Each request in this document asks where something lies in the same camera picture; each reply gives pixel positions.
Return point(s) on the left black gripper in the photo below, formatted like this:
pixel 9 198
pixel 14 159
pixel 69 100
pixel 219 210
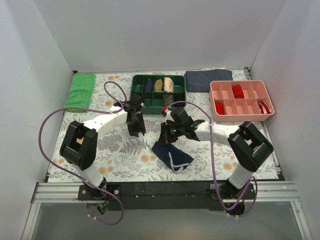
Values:
pixel 136 122

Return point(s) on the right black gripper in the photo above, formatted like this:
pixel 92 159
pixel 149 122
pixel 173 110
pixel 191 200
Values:
pixel 167 132

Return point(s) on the navy white-trimmed underwear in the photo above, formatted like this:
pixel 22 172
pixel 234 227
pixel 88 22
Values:
pixel 172 157

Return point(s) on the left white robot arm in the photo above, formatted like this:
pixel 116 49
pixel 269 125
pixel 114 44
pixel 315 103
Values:
pixel 79 145

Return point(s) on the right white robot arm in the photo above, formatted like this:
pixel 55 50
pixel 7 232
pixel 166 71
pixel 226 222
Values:
pixel 249 145

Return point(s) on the rolled black underwear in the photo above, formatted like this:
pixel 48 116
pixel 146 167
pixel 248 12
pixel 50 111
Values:
pixel 178 97

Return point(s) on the rolled grey brown underwear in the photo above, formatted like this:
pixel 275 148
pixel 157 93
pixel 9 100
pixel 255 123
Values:
pixel 167 99

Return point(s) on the rolled navy underwear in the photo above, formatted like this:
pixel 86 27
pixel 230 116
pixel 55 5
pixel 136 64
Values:
pixel 148 85

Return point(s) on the rolled tan underwear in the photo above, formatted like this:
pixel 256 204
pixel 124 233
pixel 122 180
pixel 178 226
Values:
pixel 158 86

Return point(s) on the rolled cream underwear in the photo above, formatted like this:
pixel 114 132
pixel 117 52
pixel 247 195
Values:
pixel 168 85

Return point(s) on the rolled red underwear left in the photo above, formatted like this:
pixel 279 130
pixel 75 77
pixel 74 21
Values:
pixel 219 108

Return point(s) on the rolled red underwear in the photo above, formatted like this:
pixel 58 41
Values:
pixel 238 92
pixel 219 108

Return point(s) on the rolled red underwear top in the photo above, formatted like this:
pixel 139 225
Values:
pixel 238 92

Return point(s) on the red white striped underwear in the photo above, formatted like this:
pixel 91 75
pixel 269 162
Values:
pixel 264 109

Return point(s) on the green divided organizer tray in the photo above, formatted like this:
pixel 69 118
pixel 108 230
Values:
pixel 154 101

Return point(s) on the dark blue folded cloth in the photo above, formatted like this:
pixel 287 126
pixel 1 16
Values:
pixel 198 81

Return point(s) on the pink divided organizer tray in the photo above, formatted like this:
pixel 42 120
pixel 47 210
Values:
pixel 240 110

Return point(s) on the green folded towel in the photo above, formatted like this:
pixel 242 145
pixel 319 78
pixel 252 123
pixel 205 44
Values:
pixel 80 92

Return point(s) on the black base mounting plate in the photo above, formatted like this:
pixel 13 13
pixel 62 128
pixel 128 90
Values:
pixel 157 195

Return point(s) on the aluminium frame rail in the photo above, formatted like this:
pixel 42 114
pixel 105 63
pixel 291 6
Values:
pixel 265 191

